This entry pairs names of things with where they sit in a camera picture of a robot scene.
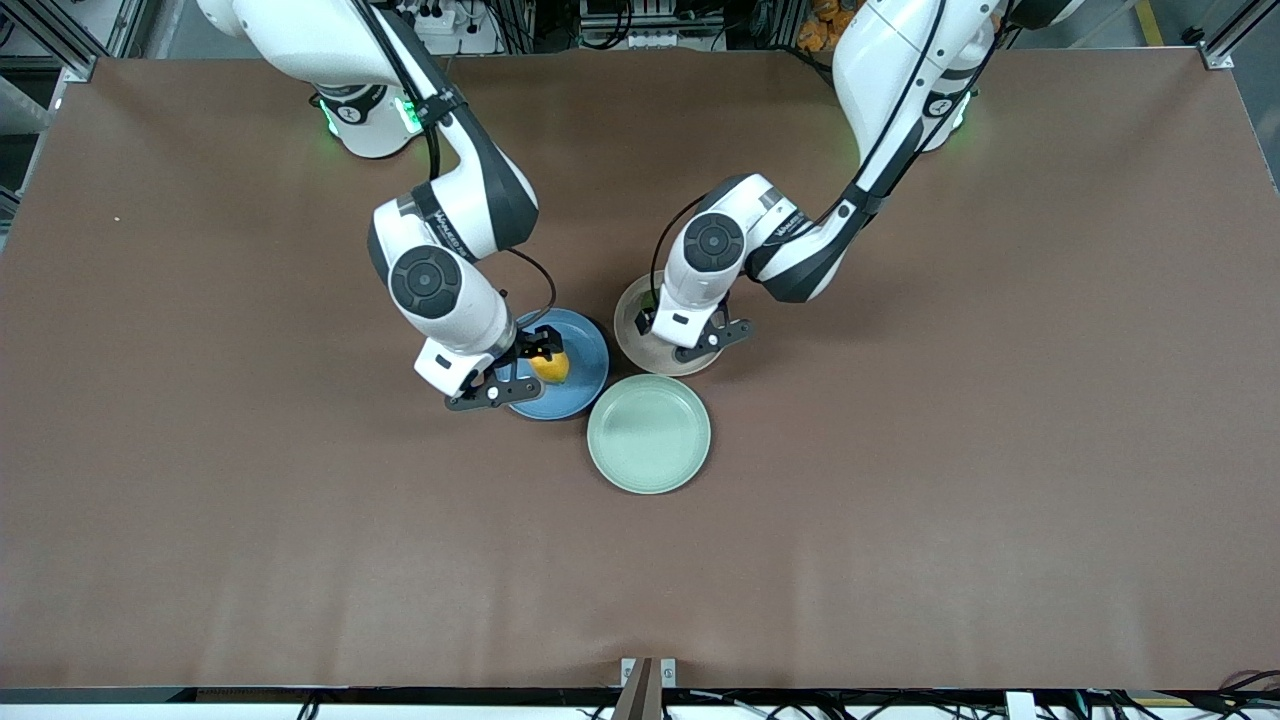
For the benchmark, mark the pile of orange toys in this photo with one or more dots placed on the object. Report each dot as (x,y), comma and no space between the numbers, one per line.
(825,25)

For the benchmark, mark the yellow lemon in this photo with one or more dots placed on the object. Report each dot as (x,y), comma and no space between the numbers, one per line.
(552,370)

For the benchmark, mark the green plate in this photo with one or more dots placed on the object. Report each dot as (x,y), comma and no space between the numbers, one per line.
(650,435)

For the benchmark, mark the blue plate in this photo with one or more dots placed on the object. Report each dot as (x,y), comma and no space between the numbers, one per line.
(585,350)

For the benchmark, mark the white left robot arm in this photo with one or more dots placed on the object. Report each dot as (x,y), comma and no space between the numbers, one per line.
(695,280)

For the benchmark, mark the small metal bracket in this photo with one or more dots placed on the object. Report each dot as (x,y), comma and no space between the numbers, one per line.
(628,670)

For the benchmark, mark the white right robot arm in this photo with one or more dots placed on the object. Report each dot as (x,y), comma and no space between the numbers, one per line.
(455,305)

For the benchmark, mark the small white box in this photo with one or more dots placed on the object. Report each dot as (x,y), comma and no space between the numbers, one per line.
(1020,708)

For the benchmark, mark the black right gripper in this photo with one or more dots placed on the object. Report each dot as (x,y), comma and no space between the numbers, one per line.
(527,350)

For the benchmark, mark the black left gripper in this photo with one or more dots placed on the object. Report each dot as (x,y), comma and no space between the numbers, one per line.
(641,323)

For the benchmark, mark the white power strip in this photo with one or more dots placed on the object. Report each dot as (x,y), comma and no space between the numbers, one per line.
(460,40)

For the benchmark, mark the brown table mat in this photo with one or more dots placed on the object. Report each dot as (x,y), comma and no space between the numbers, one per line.
(900,550)

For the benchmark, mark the brown post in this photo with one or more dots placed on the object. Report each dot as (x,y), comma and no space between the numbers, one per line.
(640,700)

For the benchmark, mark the beige plate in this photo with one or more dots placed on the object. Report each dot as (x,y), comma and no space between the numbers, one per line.
(655,358)

